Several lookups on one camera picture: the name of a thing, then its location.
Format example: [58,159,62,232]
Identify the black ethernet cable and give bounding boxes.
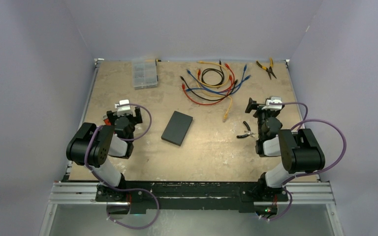
[201,60,225,89]
[180,76,239,102]

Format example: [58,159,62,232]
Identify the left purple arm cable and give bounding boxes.
[84,103,161,231]

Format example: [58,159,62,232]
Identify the black network switch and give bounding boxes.
[161,111,193,146]

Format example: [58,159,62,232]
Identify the small black cutters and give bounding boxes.
[236,121,255,139]

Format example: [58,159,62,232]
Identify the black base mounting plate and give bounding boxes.
[95,180,288,214]

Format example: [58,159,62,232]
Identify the yellow ethernet cable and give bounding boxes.
[193,68,234,123]
[193,60,231,89]

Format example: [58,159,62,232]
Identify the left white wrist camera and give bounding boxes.
[114,99,132,117]

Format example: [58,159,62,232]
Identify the yellow handled pliers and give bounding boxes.
[256,57,277,80]

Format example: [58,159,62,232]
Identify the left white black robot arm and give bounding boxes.
[66,106,143,201]

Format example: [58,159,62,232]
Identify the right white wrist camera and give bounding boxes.
[262,96,284,111]

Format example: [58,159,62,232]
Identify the aluminium frame rail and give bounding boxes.
[49,59,336,206]

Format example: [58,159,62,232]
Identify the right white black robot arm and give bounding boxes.
[245,96,325,200]

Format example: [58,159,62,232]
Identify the clear plastic organizer box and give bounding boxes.
[131,59,158,89]

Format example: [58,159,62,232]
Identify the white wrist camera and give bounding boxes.
[262,96,284,111]
[114,99,132,117]

